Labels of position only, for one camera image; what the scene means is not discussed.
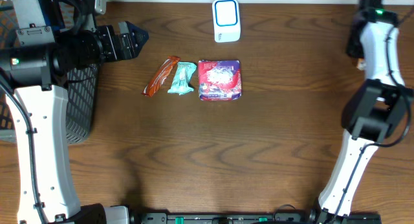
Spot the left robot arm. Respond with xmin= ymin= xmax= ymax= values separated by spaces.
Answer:
xmin=1 ymin=0 xmax=149 ymax=223

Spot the red purple snack bag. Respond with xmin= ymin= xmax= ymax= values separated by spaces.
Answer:
xmin=197 ymin=60 xmax=242 ymax=101

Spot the orange brown snack bar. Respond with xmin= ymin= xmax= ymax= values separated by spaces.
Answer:
xmin=142 ymin=56 xmax=180 ymax=97

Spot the grey plastic mesh basket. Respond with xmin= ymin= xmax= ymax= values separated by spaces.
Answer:
xmin=1 ymin=0 xmax=100 ymax=144

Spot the orange juice carton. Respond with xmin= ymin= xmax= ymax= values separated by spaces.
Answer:
xmin=356 ymin=58 xmax=366 ymax=71

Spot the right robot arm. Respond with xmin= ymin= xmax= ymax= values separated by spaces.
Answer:
xmin=306 ymin=0 xmax=413 ymax=223

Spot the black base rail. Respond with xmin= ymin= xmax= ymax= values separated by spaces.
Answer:
xmin=129 ymin=212 xmax=382 ymax=224

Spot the teal snack packet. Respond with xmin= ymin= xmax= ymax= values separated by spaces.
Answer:
xmin=168 ymin=62 xmax=197 ymax=95

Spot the left black cable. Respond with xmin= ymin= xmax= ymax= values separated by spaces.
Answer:
xmin=0 ymin=78 xmax=49 ymax=224

